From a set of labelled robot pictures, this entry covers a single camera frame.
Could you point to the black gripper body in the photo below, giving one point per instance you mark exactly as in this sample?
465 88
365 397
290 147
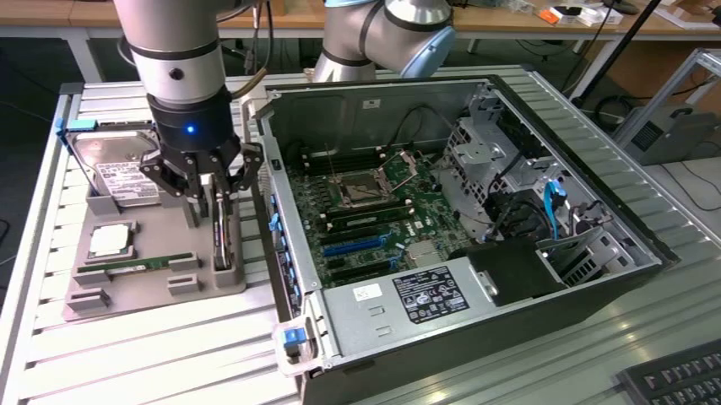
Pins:
191 126

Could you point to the graphics card with silver bracket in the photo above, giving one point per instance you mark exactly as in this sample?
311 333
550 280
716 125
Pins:
222 236

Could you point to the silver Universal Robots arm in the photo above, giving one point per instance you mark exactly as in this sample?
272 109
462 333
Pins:
168 42

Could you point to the hard disk in blue carrier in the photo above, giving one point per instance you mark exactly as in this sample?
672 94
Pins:
112 185

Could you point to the grey parts rack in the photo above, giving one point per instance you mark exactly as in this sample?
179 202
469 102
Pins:
158 236

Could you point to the thin locking lever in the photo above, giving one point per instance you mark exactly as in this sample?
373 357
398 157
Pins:
333 162

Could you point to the silver CPU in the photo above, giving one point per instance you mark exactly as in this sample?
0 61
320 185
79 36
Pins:
110 241

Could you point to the CPU socket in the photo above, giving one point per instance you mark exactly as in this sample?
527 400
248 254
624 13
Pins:
361 190

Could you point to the green RAM stick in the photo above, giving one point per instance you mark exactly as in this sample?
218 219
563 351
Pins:
140 263

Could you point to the long black expansion slot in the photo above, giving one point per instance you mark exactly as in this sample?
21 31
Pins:
361 272
349 236

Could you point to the black RAM stick with label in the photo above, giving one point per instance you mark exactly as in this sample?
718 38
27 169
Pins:
366 219

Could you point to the blue expansion slot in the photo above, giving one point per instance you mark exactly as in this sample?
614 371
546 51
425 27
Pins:
351 247

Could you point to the silver socket cover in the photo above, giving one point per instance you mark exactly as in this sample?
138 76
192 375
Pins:
402 171

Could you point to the green motherboard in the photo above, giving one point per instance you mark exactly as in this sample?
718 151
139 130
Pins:
439 202

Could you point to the silver chipset heatsink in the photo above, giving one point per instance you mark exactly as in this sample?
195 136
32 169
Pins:
422 254

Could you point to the silver drive cage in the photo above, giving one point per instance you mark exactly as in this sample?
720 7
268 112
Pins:
478 156

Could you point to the grey power supply unit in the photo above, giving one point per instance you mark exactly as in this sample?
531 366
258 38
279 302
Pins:
361 325

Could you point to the black fan shroud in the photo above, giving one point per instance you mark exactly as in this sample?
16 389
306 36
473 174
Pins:
506 270

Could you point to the open black PC case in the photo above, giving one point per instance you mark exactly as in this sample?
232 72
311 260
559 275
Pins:
394 371

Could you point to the orange box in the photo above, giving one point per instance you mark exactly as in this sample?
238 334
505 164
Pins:
549 16

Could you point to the black tripod pole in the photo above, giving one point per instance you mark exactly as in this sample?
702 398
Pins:
614 55

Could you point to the white box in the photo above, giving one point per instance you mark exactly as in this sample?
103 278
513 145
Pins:
605 17

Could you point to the grey equipment box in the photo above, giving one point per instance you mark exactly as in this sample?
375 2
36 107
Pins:
676 135

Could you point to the black keyboard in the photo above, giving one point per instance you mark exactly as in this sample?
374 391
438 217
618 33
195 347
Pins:
676 379

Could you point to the silver perforated bracket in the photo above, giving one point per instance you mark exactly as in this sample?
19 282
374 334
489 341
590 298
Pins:
586 257

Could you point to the aluminium profile frame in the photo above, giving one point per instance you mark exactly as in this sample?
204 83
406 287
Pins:
696 59

